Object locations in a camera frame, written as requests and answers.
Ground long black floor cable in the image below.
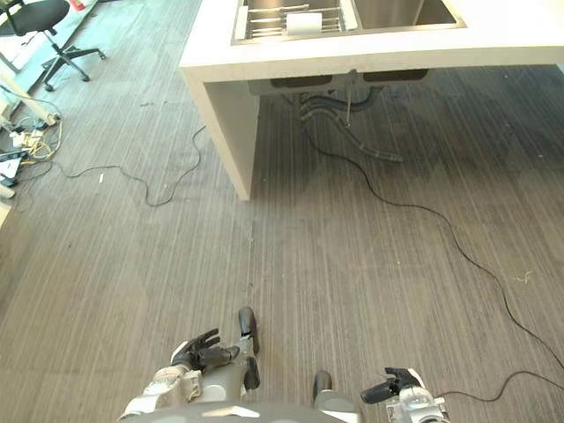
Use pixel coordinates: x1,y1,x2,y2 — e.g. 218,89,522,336
303,115,564,403

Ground black and white floor device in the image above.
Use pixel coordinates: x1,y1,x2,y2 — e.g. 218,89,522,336
0,149,28,189

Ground metal wire dish rack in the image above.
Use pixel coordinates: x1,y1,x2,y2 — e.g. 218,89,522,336
240,4,348,40

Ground white sink counter island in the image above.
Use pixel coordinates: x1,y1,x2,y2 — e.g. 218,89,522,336
178,0,564,203

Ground robot leg with foot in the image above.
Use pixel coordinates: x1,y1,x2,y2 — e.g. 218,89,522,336
200,306,261,402
311,370,360,418

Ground empty steel sink basin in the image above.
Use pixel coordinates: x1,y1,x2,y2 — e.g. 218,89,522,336
351,0,468,31

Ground grey drain hoses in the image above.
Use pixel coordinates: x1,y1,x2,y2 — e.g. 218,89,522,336
298,90,404,163

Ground silver robot torso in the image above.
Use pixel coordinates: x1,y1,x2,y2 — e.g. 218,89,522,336
117,399,361,423

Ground right robot leg with foot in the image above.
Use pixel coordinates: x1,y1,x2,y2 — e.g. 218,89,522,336
311,370,360,418

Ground black office chair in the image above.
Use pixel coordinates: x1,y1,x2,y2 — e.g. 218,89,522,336
0,0,108,93

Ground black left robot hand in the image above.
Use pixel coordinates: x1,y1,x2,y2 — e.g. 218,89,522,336
170,327,241,372

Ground thin black floor cable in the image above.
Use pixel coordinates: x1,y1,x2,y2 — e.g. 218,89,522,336
51,125,207,207

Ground white power strip with cables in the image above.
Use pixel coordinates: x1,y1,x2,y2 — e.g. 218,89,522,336
0,83,63,160

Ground left robot leg with foot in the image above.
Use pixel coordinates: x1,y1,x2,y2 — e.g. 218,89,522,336
200,306,261,402

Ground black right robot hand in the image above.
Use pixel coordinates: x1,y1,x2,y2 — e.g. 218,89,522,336
359,367,427,405

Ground white desk leg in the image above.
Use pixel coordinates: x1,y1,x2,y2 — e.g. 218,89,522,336
0,70,50,125

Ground steel sink basin with rack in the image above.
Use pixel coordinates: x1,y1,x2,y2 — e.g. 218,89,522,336
230,0,356,47

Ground white square dish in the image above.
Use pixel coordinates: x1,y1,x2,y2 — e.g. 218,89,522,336
285,12,323,36

